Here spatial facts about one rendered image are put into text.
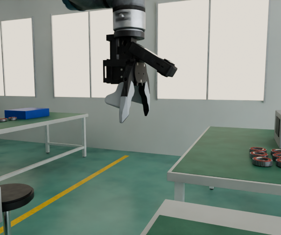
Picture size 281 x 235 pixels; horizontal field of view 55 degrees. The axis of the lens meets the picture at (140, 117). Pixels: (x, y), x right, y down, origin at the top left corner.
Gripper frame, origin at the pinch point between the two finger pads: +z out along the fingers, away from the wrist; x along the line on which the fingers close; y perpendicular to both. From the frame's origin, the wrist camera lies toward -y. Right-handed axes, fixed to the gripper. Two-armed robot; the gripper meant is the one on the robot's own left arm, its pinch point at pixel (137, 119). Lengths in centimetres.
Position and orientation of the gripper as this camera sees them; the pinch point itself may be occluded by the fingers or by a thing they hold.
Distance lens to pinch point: 64.1
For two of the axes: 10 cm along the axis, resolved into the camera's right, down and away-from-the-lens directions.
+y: -9.2, -0.4, 3.8
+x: -3.9, 1.1, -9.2
